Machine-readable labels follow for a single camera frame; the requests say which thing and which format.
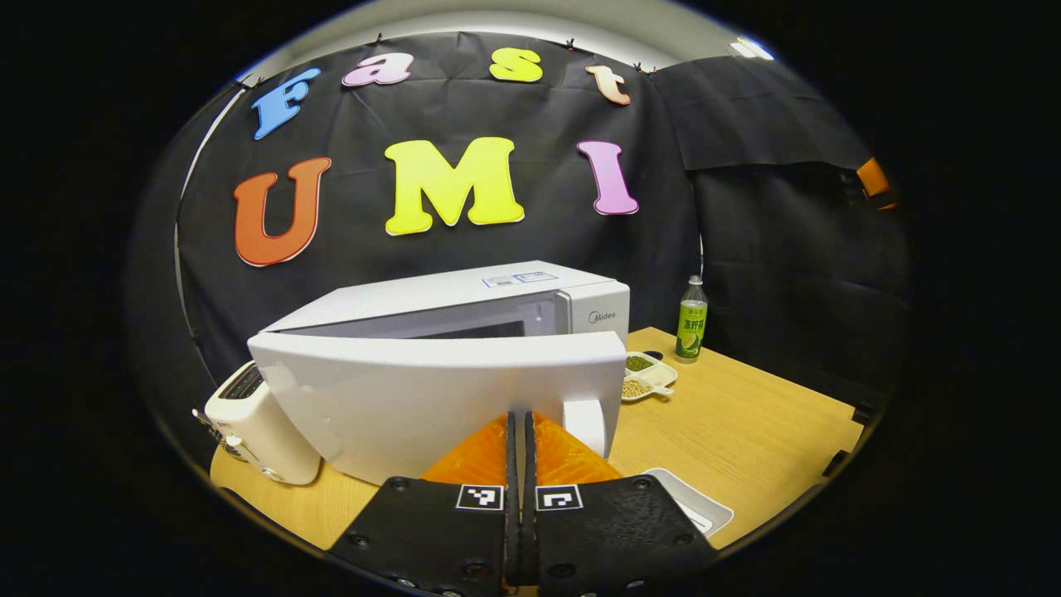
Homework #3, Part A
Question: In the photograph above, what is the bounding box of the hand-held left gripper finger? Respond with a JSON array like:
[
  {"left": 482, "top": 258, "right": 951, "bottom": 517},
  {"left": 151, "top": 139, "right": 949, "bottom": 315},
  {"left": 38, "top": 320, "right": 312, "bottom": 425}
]
[
  {"left": 327, "top": 412, "right": 520, "bottom": 597},
  {"left": 522, "top": 410, "right": 722, "bottom": 597}
]

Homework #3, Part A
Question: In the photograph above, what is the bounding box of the white microwave oven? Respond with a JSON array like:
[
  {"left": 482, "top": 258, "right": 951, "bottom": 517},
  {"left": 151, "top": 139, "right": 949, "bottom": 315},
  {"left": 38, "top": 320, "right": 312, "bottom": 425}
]
[{"left": 247, "top": 260, "right": 631, "bottom": 487}]

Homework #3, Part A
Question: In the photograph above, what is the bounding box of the white rectangular tray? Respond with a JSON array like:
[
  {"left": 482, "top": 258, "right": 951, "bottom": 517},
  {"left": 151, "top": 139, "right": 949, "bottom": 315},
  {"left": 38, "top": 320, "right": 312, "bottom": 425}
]
[{"left": 642, "top": 468, "right": 735, "bottom": 538}]

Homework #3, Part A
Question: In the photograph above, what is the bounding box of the white sectioned dish of beans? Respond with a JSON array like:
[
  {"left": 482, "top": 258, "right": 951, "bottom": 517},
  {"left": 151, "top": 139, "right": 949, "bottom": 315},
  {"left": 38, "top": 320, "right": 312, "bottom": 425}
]
[{"left": 622, "top": 351, "right": 679, "bottom": 404}]

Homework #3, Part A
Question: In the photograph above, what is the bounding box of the green drink bottle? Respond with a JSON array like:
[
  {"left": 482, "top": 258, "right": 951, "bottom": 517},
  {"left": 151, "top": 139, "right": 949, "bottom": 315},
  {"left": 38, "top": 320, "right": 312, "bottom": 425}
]
[{"left": 674, "top": 275, "right": 710, "bottom": 364}]

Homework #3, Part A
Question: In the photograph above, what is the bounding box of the white toaster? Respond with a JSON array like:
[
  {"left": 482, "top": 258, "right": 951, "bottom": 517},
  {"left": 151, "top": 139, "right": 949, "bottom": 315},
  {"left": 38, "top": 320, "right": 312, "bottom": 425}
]
[{"left": 192, "top": 361, "right": 322, "bottom": 487}]

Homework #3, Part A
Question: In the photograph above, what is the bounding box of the black backdrop cloth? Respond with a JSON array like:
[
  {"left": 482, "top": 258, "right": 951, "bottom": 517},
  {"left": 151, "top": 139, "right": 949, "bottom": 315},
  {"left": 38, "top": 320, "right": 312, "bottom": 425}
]
[{"left": 124, "top": 32, "right": 913, "bottom": 415}]

